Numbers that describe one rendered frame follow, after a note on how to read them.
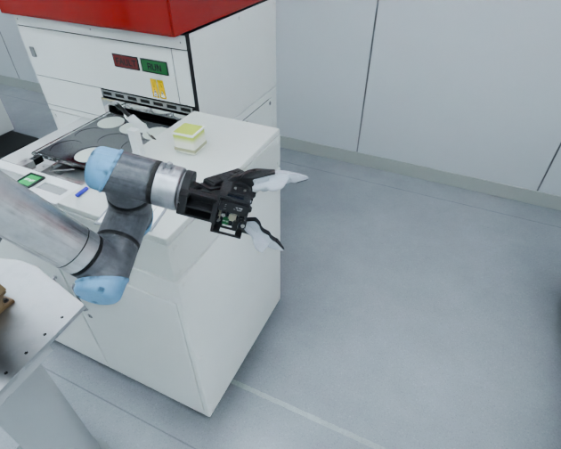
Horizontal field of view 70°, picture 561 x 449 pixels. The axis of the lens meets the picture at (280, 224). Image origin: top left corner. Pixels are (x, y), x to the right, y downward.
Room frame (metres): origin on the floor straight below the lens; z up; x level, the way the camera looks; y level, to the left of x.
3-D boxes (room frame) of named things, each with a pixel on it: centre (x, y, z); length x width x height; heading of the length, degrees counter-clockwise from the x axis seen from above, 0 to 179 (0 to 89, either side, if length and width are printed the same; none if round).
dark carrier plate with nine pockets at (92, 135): (1.28, 0.60, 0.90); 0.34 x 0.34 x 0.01; 65
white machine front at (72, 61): (1.56, 0.68, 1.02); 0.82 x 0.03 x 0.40; 65
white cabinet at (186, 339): (1.15, 0.57, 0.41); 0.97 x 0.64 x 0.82; 65
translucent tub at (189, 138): (1.10, 0.28, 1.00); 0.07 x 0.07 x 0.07; 69
